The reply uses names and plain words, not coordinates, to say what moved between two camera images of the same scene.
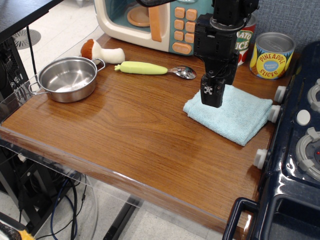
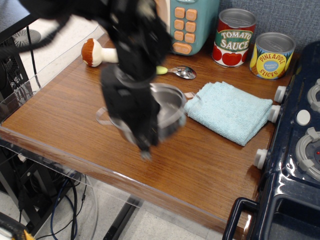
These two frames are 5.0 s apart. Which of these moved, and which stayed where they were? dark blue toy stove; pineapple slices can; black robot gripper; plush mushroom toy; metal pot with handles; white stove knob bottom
Moved: metal pot with handles; black robot gripper
Stayed: pineapple slices can; plush mushroom toy; dark blue toy stove; white stove knob bottom
